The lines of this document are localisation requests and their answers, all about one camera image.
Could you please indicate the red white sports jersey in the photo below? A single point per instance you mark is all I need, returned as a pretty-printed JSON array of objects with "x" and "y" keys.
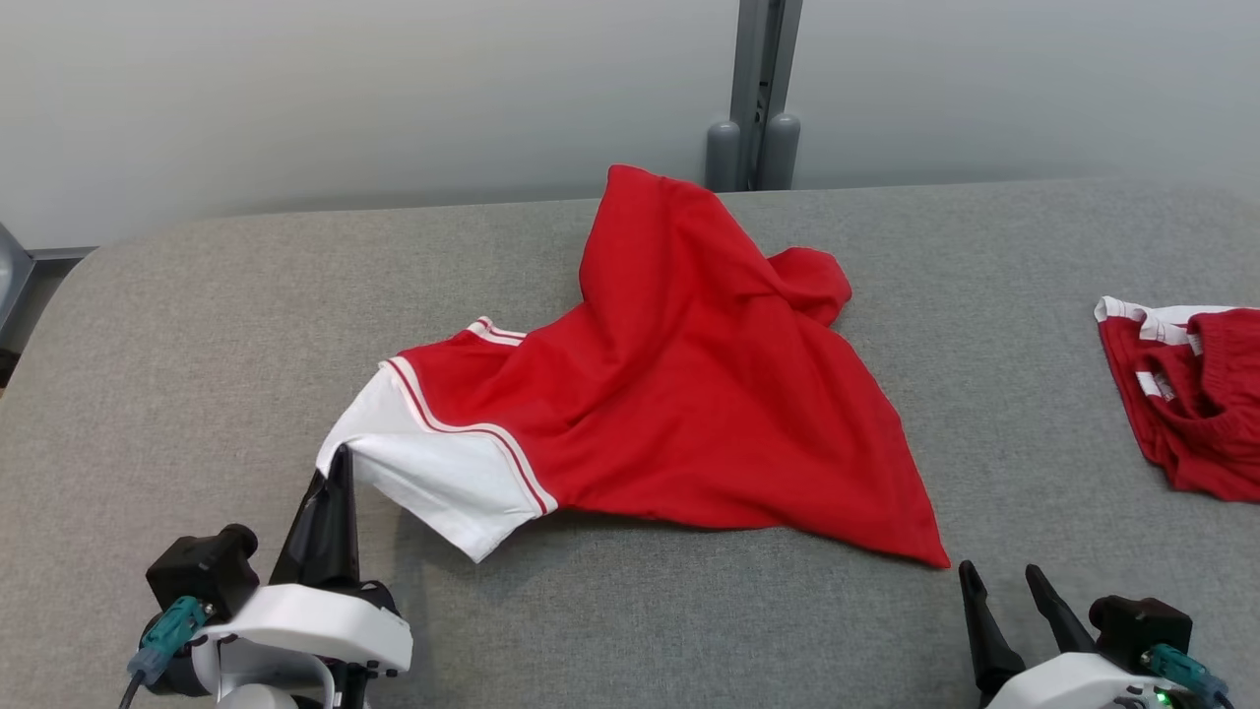
[{"x": 689, "y": 394}]

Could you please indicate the grey partition post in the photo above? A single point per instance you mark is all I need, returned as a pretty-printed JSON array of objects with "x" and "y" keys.
[{"x": 758, "y": 98}]

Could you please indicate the red shorts with white trim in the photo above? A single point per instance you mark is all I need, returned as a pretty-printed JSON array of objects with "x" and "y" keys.
[{"x": 1201, "y": 414}]

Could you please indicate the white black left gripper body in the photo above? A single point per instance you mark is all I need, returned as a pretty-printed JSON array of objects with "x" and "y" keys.
[{"x": 305, "y": 620}]

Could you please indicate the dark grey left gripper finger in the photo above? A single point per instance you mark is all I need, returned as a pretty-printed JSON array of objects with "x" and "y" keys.
[
  {"x": 345, "y": 532},
  {"x": 300, "y": 551}
]

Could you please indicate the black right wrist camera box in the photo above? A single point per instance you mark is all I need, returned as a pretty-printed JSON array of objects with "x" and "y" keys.
[{"x": 1137, "y": 625}]

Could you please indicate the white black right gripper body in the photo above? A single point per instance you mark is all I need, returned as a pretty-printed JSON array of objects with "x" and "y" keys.
[{"x": 1073, "y": 684}]

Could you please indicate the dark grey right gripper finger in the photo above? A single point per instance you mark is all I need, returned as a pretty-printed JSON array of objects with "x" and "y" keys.
[
  {"x": 1063, "y": 620},
  {"x": 989, "y": 650}
]

